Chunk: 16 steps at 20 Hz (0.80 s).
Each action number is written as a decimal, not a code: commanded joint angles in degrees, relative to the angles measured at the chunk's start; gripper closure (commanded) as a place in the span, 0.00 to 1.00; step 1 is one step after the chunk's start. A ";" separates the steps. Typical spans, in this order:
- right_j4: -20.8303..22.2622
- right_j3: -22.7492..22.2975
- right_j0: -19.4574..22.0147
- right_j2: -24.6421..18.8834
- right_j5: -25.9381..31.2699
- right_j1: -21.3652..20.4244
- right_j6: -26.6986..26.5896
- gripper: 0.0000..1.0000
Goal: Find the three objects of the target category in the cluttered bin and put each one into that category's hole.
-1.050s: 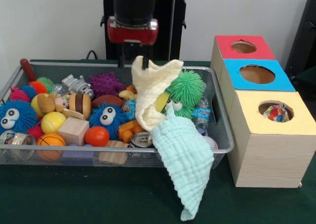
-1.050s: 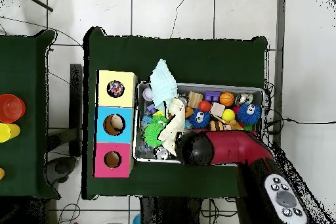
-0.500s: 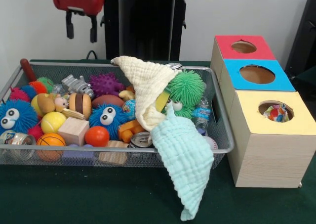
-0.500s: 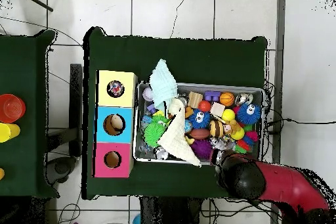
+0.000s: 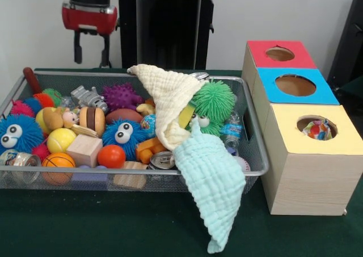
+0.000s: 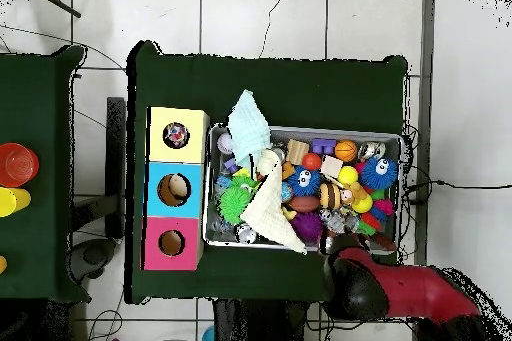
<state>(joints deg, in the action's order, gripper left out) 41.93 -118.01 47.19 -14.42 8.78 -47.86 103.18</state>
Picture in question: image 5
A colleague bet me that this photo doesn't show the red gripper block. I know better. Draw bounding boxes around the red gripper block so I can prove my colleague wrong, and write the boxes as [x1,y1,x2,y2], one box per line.
[61,1,119,69]

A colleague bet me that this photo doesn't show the cream waffle cloth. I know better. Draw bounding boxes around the cream waffle cloth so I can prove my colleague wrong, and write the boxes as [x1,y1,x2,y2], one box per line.
[126,64,209,151]

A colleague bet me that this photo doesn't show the mint waffle cloth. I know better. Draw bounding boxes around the mint waffle cloth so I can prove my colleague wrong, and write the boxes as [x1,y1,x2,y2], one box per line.
[172,122,247,254]

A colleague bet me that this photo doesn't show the multicolour patterned cloth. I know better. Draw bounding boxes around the multicolour patterned cloth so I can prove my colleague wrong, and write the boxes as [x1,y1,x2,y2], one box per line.
[302,119,334,140]

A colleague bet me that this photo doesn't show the shallow clear mesh bin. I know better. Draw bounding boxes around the shallow clear mesh bin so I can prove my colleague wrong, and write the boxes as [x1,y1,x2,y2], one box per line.
[0,69,270,194]

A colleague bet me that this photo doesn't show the wooden box with three holes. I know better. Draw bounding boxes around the wooden box with three holes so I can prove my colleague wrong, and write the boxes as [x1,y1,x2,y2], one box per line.
[241,40,363,216]

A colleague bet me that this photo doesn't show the toy hamburger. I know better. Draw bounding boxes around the toy hamburger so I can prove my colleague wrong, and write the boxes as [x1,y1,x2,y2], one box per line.
[78,106,105,137]

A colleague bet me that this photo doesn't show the small blue spiky eyed ball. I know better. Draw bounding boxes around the small blue spiky eyed ball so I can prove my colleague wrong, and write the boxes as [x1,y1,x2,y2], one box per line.
[102,119,149,161]

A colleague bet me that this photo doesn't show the yellow tennis ball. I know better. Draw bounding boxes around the yellow tennis ball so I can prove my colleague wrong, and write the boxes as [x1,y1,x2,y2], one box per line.
[47,128,77,154]

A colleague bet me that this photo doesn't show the pale wooden cube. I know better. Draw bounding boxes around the pale wooden cube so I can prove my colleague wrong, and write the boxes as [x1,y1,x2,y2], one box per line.
[66,134,103,168]

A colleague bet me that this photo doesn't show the blue spiky ball with eyes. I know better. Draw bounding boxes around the blue spiky ball with eyes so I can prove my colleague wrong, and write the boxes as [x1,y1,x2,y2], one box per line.
[0,113,45,155]

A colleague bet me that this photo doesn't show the orange red smooth ball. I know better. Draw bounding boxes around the orange red smooth ball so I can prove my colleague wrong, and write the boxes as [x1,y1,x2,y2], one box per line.
[98,144,126,169]

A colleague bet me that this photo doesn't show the small orange basketball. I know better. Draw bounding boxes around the small orange basketball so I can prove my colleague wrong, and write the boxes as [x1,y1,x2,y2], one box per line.
[41,152,77,186]

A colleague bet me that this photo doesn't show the green spiky toy with eyes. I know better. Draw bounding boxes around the green spiky toy with eyes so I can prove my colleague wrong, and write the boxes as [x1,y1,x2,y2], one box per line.
[189,79,238,138]

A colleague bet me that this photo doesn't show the dark green table cloth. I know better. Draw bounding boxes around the dark green table cloth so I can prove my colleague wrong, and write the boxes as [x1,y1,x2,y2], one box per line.
[0,66,363,257]

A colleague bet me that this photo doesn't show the neighbouring green covered table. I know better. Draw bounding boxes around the neighbouring green covered table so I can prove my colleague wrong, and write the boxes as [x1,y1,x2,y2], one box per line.
[333,75,363,116]

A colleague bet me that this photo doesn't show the black upright stand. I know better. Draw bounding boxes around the black upright stand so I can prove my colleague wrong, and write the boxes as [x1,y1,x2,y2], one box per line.
[326,0,363,85]

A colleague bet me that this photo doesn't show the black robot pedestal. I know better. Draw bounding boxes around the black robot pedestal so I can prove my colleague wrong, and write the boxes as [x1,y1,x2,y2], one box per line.
[112,0,229,70]

